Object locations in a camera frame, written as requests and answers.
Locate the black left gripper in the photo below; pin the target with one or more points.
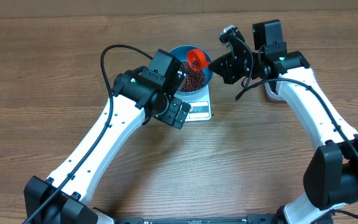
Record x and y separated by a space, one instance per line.
171 117

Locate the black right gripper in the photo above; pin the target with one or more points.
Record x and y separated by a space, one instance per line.
230 73

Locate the red measuring scoop blue handle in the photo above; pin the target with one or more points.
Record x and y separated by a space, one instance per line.
197 59

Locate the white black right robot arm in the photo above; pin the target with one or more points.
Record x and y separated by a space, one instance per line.
331 179

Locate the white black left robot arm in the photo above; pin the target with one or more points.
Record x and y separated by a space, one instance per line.
135 96

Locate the white digital kitchen scale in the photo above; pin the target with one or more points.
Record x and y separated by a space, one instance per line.
200 104

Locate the red beans in bowl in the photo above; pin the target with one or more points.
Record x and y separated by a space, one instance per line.
194 81

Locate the teal plastic bowl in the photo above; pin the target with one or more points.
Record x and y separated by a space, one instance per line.
181 52

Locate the clear container of red beans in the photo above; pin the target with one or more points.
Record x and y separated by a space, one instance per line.
272 95

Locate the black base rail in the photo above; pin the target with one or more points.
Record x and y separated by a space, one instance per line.
249 219

